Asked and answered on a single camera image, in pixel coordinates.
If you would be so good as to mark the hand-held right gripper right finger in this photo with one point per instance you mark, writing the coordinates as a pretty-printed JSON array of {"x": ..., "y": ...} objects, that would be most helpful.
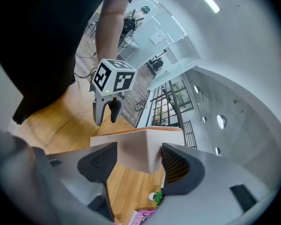
[{"x": 185, "y": 170}]

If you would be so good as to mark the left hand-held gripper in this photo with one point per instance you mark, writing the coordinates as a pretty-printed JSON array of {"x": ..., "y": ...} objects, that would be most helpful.
[{"x": 107, "y": 76}]

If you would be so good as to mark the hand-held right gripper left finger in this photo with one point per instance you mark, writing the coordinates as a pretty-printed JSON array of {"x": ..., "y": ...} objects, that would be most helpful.
[{"x": 96, "y": 163}]

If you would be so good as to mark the person's left forearm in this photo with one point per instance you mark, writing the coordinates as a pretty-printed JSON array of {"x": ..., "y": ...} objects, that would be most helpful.
[{"x": 110, "y": 32}]

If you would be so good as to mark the small potted plant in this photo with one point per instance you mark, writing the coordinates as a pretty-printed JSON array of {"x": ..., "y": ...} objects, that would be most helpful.
[{"x": 157, "y": 197}]

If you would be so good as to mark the pink book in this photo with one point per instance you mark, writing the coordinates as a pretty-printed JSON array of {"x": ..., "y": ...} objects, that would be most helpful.
[{"x": 141, "y": 217}]

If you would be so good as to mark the black office chair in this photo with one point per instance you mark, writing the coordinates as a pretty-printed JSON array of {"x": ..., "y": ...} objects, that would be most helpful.
[{"x": 155, "y": 63}]

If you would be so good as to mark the person's black clothing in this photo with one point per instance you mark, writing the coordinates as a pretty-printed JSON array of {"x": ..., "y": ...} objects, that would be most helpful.
[{"x": 37, "y": 43}]

